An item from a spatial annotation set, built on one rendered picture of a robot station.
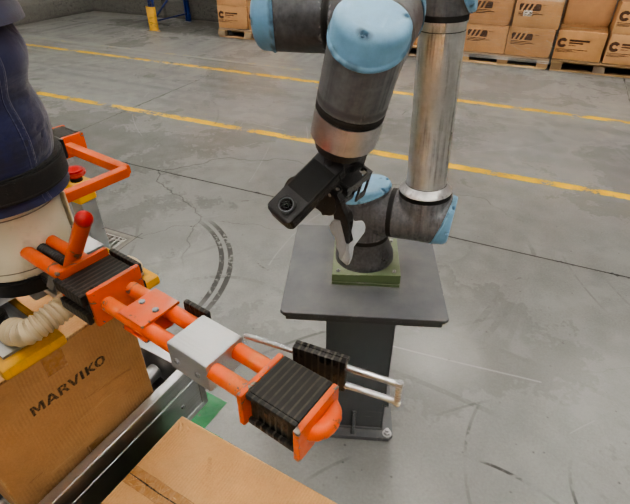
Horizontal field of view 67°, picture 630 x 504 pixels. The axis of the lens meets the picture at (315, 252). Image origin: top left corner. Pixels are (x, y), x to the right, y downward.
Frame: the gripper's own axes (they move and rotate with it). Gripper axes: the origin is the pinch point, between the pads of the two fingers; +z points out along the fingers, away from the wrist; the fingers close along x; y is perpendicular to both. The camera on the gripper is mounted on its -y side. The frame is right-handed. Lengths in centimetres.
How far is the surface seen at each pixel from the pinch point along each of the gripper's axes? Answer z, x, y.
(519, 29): 207, 151, 644
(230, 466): 74, -4, -19
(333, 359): -10.4, -18.3, -18.6
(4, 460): 57, 28, -54
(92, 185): 12.0, 43.4, -13.9
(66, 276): 0.8, 19.0, -31.2
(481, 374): 131, -48, 97
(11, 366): 13.1, 19.2, -43.1
